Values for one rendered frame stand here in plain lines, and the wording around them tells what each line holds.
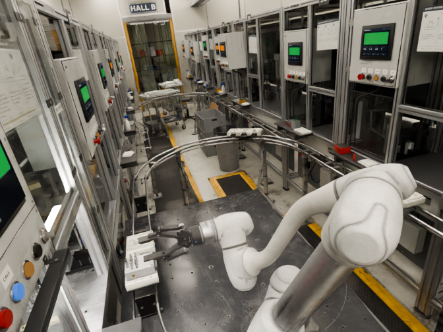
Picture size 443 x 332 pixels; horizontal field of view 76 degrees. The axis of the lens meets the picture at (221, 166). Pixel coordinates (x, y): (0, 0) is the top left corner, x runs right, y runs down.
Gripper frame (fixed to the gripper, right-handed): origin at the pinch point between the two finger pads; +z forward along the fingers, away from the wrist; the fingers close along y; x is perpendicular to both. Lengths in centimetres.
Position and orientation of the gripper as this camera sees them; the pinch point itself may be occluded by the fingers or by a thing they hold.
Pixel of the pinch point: (147, 248)
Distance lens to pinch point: 114.2
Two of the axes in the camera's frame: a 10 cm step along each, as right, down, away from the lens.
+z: -9.5, 2.1, -2.2
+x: 2.8, 3.7, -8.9
